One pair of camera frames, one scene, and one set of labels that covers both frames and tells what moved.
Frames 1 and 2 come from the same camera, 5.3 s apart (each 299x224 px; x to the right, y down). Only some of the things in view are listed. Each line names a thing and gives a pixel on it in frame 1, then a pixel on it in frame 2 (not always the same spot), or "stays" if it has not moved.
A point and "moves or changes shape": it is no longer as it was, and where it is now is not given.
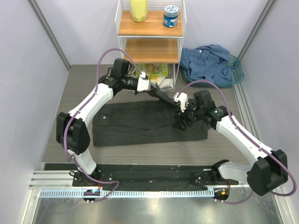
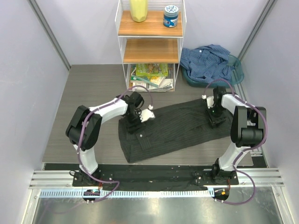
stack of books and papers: (156, 73) stays
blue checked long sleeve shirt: (209, 62) stays
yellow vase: (138, 10) stays
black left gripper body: (129, 83) to (133, 122)
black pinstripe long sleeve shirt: (150, 119) moves or changes shape
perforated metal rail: (132, 193) stays
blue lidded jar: (170, 17) stays
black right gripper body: (189, 115) to (216, 115)
